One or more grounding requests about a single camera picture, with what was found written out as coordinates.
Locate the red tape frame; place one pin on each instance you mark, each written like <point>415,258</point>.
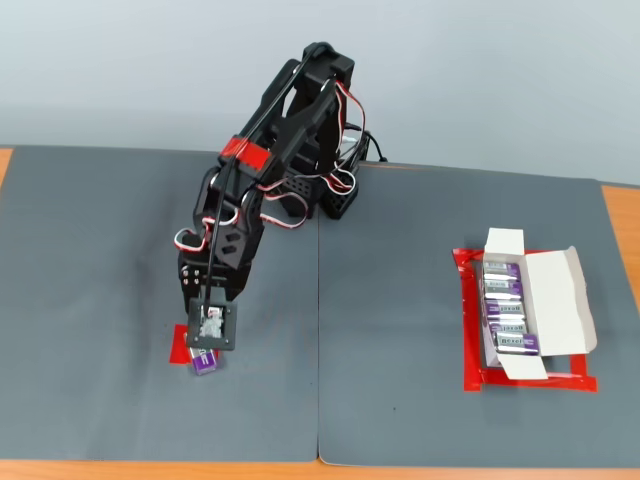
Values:
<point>472,350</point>

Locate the red tape patch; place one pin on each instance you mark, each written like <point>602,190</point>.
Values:
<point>177,350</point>

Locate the grey rubber mat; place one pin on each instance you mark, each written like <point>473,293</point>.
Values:
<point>400,325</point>
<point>100,300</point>

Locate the red tape band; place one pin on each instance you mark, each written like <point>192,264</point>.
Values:
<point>247,154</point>

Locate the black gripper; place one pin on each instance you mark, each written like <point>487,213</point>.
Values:
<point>189,284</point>

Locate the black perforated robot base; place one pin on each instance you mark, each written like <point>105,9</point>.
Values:
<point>340,197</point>

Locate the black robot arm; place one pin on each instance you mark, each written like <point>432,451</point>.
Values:
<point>300,115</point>

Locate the white cardboard box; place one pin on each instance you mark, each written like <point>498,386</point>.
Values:
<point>555,300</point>

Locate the black table clamp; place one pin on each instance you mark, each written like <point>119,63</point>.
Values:
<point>362,150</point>

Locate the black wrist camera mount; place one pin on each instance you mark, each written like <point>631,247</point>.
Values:
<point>227,325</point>

